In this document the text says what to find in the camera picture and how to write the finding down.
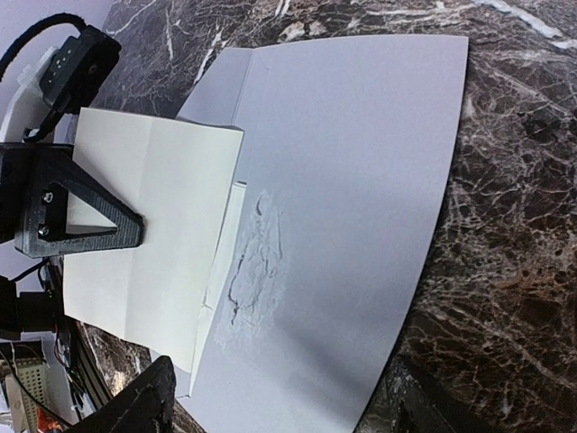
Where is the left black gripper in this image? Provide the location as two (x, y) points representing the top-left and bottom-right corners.
(1, 143), (144, 258)

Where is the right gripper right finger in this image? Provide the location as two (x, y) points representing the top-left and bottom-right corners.
(399, 364), (496, 432)

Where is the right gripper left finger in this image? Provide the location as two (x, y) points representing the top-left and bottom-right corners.
(71, 355), (176, 433)

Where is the grey envelope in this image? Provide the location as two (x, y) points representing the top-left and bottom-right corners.
(180, 34), (469, 432)

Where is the beige decorated letter paper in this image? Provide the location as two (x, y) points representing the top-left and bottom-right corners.
(200, 182), (247, 317)

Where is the black front table rail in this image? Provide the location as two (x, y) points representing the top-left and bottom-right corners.
(41, 263), (113, 409)

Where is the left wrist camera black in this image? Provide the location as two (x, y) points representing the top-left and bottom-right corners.
(40, 25), (122, 115)

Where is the white slotted cable duct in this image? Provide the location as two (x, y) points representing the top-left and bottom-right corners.
(1, 342), (48, 432)

